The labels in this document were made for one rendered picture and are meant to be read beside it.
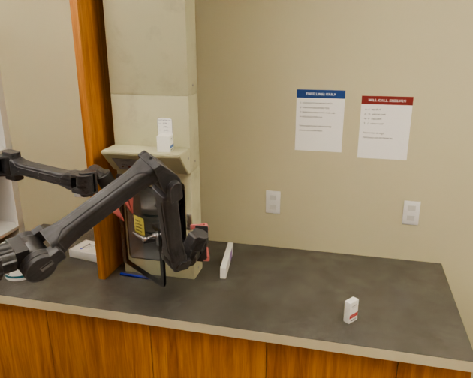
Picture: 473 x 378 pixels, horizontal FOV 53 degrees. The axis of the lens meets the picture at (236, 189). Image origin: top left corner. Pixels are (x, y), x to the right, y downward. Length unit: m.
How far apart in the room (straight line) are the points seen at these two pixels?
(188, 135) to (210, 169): 0.50
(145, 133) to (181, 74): 0.28
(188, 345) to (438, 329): 0.90
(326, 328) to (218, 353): 0.41
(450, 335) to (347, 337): 0.36
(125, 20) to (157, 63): 0.19
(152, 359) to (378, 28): 1.61
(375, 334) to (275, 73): 1.15
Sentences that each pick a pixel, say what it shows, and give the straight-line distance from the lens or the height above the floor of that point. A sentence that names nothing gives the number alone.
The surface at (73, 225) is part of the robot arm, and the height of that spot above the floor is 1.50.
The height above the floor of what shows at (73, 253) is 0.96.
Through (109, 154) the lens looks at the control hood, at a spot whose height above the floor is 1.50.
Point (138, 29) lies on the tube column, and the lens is 1.86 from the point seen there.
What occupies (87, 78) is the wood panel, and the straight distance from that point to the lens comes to 1.89.
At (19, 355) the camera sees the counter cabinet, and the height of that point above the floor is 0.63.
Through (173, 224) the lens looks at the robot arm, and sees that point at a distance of 1.42.
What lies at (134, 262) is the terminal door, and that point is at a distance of 2.04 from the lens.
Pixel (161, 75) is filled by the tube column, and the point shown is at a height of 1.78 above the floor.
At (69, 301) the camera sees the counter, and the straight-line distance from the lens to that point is 2.00.
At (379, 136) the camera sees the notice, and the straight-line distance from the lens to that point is 2.16.
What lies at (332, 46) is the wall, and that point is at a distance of 2.12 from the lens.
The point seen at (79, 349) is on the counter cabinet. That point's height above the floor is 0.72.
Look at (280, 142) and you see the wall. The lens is 2.19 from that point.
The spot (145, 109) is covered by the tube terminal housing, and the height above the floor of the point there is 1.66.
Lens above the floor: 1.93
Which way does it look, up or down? 18 degrees down
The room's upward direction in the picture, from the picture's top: straight up
